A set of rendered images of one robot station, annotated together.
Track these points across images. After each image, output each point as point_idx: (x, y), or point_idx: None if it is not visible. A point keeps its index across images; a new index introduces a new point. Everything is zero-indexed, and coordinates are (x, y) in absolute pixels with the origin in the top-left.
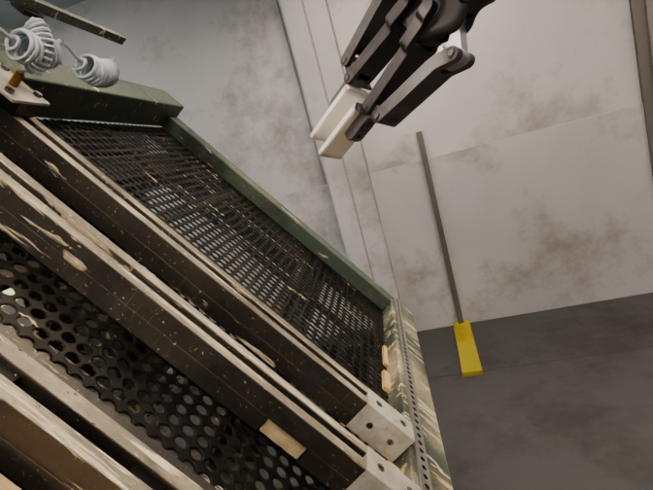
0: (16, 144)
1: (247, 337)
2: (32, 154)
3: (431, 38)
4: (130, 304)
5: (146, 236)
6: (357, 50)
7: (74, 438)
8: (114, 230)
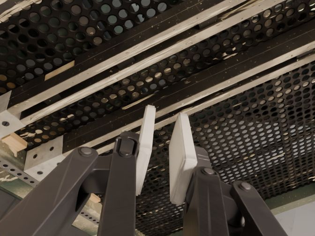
0: None
1: (149, 99)
2: None
3: None
4: (193, 6)
5: (256, 60)
6: (243, 212)
7: None
8: (272, 42)
